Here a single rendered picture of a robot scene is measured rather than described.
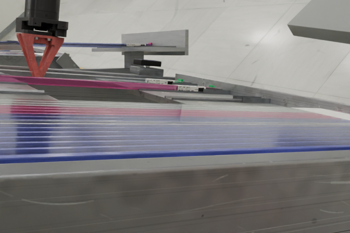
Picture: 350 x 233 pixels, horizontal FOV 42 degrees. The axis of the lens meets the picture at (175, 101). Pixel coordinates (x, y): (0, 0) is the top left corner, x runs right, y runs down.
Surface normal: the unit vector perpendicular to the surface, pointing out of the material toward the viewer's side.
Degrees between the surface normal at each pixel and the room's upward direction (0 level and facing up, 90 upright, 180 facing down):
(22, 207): 90
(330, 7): 0
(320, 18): 0
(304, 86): 0
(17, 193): 90
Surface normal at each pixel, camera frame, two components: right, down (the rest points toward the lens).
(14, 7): 0.51, 0.14
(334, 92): -0.56, -0.69
